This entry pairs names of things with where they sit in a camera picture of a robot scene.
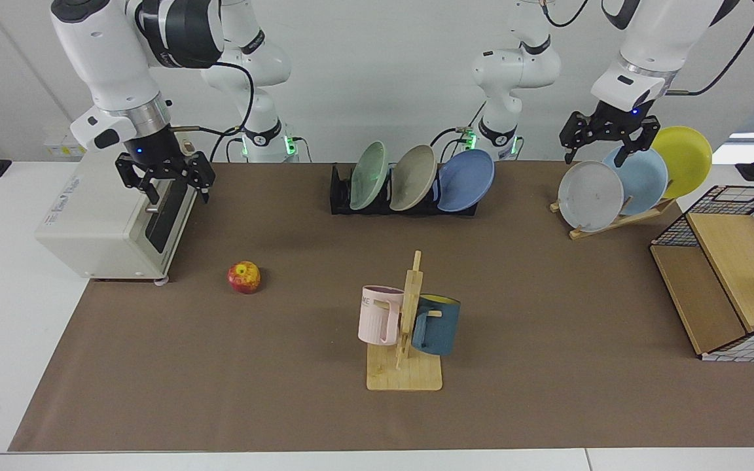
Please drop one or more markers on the black dish rack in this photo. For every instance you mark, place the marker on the black dish rack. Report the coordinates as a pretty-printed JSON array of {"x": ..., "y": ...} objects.
[{"x": 341, "y": 196}]

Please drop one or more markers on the yellow plate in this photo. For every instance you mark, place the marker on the yellow plate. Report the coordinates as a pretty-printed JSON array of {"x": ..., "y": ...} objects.
[{"x": 684, "y": 160}]

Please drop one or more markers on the pink cup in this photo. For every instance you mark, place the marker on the pink cup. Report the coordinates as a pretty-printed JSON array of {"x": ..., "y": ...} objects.
[{"x": 377, "y": 317}]

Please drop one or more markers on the dark blue cup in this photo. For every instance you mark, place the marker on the dark blue cup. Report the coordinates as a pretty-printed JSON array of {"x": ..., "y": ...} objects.
[{"x": 439, "y": 327}]

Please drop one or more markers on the wooden cup stand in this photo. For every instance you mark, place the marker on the wooden cup stand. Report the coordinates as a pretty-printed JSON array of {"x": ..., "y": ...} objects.
[{"x": 410, "y": 373}]

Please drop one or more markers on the pale toaster oven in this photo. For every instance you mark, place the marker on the pale toaster oven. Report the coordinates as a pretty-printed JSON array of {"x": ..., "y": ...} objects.
[{"x": 95, "y": 222}]

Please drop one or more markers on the beige plate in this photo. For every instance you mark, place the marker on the beige plate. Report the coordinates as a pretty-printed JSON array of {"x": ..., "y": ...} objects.
[{"x": 413, "y": 178}]

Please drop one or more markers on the wooden plate rack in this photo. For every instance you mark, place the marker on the wooden plate rack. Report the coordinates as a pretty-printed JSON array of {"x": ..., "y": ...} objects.
[{"x": 619, "y": 222}]

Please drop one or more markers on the white wall socket box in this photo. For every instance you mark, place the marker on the white wall socket box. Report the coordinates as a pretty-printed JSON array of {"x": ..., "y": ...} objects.
[{"x": 56, "y": 149}]

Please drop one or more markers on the red yellow apple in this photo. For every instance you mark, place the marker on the red yellow apple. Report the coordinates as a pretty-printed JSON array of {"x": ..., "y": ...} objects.
[{"x": 244, "y": 277}]

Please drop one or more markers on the light blue plate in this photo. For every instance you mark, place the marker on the light blue plate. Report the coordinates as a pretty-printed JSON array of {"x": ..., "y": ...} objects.
[{"x": 642, "y": 183}]

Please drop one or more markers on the brown table cloth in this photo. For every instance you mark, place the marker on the brown table cloth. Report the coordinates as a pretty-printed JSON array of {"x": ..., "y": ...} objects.
[{"x": 252, "y": 366}]

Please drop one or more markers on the pale green plate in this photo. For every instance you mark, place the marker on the pale green plate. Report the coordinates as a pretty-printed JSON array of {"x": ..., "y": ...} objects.
[{"x": 369, "y": 176}]

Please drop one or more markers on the grey plate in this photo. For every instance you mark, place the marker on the grey plate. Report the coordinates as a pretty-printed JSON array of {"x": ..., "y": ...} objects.
[{"x": 590, "y": 197}]

